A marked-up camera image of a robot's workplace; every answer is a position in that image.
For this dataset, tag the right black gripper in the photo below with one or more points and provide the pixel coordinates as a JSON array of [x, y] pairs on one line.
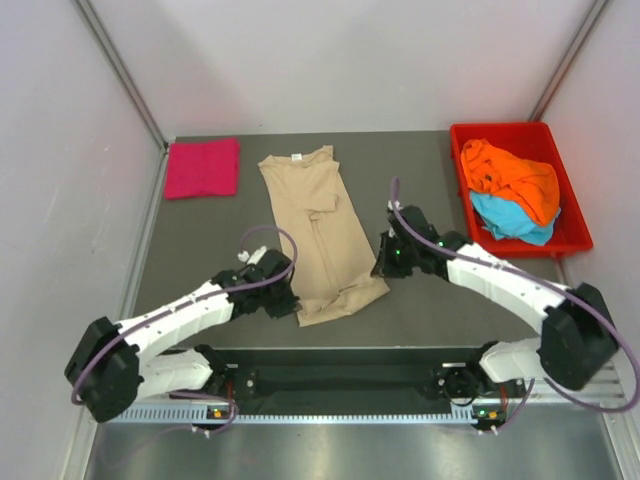
[[384, 266]]

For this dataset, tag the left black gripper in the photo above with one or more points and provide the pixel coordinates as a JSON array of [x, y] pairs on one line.
[[287, 305]]

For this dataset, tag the beige t shirt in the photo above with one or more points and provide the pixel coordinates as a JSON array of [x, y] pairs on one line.
[[310, 202]]

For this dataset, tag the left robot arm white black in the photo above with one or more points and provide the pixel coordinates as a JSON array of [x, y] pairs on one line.
[[117, 364]]

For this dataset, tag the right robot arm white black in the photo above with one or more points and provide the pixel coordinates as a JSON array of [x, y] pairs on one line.
[[572, 326]]

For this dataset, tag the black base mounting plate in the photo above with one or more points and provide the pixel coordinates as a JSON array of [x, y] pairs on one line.
[[433, 373]]

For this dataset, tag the blue t shirt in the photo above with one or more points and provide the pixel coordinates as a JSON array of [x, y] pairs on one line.
[[505, 219]]

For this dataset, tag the folded pink t shirt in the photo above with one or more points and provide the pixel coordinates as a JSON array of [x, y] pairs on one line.
[[202, 169]]

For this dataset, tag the orange t shirt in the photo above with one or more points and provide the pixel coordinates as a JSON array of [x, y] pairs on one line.
[[494, 171]]

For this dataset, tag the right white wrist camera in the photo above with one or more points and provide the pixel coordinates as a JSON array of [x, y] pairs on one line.
[[393, 206]]

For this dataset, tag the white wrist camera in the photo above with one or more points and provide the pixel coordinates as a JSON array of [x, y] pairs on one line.
[[393, 206], [252, 258]]

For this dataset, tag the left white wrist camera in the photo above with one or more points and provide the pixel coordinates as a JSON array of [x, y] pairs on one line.
[[252, 258]]

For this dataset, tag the grey slotted cable duct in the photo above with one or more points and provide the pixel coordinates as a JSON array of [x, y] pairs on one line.
[[204, 413]]

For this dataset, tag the aluminium rail profile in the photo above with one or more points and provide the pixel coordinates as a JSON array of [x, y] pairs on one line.
[[604, 386]]

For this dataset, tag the right aluminium frame post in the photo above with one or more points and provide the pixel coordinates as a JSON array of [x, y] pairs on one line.
[[587, 26]]

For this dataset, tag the aluminium frame post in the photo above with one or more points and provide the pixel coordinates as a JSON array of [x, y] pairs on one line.
[[108, 48], [587, 26]]

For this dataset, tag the left aluminium frame post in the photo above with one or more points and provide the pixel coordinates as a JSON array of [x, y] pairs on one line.
[[108, 48]]

